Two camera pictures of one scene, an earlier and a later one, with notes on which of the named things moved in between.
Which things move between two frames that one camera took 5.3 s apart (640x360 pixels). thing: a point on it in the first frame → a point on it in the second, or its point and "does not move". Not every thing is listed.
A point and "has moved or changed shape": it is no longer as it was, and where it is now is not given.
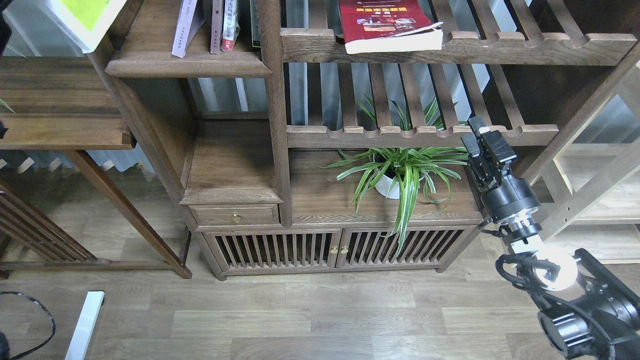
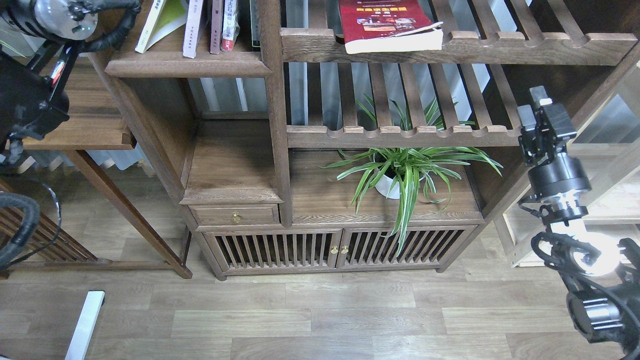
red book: x=370 y=26 does not move
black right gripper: x=488 y=170 → x=540 y=145
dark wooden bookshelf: x=356 y=134 does not move
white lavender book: x=191 y=17 has moved or changed shape
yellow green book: x=85 y=22 → x=167 y=16
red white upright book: x=230 y=26 does not move
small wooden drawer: x=232 y=214 does not move
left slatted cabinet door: x=314 y=248 does not move
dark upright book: x=255 y=12 does not move
